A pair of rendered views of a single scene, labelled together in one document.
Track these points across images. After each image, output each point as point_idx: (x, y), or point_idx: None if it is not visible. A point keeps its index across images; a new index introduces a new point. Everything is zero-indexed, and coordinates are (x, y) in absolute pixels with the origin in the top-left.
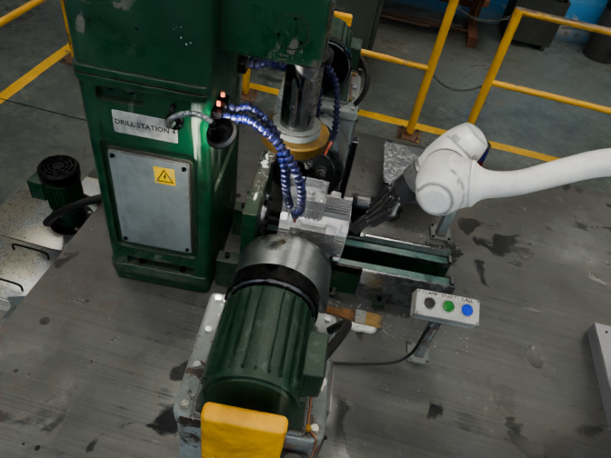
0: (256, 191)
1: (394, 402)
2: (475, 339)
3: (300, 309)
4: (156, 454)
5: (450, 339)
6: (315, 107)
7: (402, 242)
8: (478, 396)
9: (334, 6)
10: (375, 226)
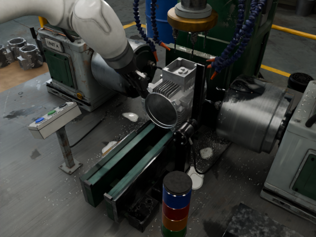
0: (186, 50)
1: (57, 139)
2: (48, 211)
3: None
4: None
5: (62, 193)
6: None
7: (146, 166)
8: (17, 182)
9: None
10: (128, 83)
